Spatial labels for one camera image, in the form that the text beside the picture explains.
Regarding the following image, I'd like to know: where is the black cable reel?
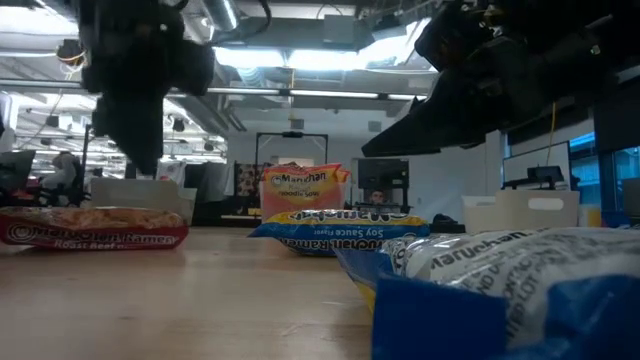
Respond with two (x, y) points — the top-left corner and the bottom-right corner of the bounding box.
(54, 38), (90, 66)

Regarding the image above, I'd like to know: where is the red Maruchan ramen packet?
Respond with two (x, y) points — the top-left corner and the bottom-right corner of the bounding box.
(0, 206), (190, 251)

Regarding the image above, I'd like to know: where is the black bag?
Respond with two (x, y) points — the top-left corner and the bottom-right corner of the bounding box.
(430, 213), (466, 235)

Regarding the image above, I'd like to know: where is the black left wrist camera cable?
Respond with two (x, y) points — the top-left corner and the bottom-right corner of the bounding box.
(217, 0), (274, 45)

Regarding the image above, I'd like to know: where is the orange Maruchan ramen packet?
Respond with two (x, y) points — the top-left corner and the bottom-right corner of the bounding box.
(259, 162), (351, 221)

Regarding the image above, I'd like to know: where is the patterned fabric panel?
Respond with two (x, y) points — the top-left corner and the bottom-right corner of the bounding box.
(233, 160), (264, 216)

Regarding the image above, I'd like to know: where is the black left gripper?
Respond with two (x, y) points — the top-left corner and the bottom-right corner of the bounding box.
(77, 29), (184, 177)

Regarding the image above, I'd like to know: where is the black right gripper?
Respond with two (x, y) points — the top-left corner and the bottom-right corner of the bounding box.
(361, 0), (551, 159)

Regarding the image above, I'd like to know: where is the yellow hanging cable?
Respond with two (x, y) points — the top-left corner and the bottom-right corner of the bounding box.
(548, 102), (558, 166)

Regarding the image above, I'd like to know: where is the light grey plastic bin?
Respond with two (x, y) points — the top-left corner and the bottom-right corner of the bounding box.
(89, 178), (199, 226)

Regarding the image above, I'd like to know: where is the yellow box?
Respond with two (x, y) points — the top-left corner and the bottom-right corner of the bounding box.
(579, 204), (604, 229)

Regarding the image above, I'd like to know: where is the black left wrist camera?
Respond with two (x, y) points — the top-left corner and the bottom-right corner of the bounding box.
(169, 38), (217, 97)

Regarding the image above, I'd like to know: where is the blue Maruchan ramen packet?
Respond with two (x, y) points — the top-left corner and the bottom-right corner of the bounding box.
(248, 208), (431, 258)
(333, 227), (640, 360)

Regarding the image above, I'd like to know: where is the black rig frame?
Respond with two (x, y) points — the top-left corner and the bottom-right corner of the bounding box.
(254, 130), (330, 169)

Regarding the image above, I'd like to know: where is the white plastic bin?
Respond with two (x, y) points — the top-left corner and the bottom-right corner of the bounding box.
(460, 189), (582, 235)

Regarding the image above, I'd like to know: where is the ceiling tube light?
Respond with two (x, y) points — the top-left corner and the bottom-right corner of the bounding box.
(164, 85), (430, 101)

